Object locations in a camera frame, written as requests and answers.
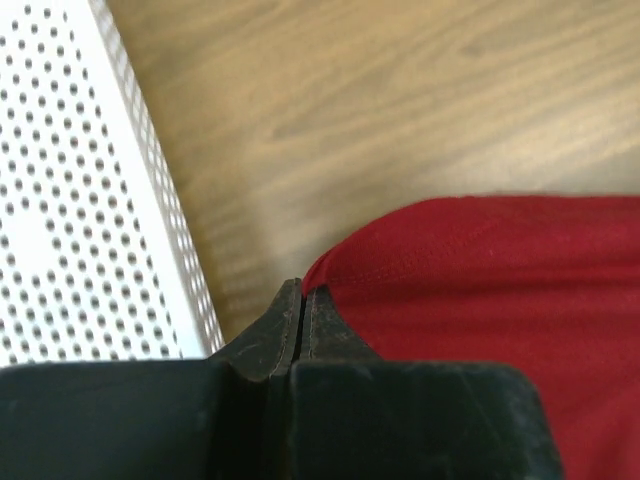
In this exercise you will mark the dark red t shirt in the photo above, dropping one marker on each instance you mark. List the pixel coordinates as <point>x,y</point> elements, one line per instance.
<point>547,284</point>

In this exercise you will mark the white perforated plastic basket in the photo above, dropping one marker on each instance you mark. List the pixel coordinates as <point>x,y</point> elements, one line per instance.
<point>97,260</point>

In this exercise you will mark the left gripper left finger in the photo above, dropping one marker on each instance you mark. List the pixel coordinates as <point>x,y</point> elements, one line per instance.
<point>267,346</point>

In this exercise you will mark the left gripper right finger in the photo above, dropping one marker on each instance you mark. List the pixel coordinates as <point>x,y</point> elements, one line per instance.
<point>325,336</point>

